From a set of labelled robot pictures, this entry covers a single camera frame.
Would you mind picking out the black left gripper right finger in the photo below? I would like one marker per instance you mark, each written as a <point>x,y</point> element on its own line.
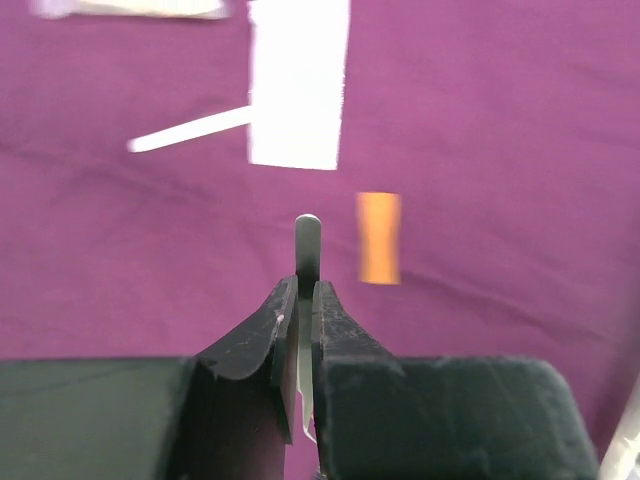
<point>382,416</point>

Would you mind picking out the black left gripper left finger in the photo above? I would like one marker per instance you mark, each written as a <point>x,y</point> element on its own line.
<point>225,413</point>

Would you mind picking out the green gauze bag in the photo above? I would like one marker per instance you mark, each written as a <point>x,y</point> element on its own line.
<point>190,9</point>

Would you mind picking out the steel scalpel handle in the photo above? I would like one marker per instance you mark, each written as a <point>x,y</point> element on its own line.
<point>307,259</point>

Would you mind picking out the stainless steel tray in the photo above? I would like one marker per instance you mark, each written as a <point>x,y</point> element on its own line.
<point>621,460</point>

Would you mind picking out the flat steel retractor bar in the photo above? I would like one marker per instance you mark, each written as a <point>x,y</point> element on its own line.
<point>192,130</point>

